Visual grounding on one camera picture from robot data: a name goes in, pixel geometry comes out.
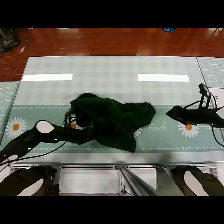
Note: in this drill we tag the silver frame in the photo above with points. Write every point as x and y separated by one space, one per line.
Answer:
110 178

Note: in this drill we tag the dark green garment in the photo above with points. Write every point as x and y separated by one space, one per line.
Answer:
113 121

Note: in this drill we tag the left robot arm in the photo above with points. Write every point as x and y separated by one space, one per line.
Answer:
23 141

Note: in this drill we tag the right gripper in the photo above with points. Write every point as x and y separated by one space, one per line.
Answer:
181 115

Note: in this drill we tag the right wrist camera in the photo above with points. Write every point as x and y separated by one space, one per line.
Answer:
204 95

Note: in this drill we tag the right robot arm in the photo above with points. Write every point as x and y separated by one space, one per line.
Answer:
206 116

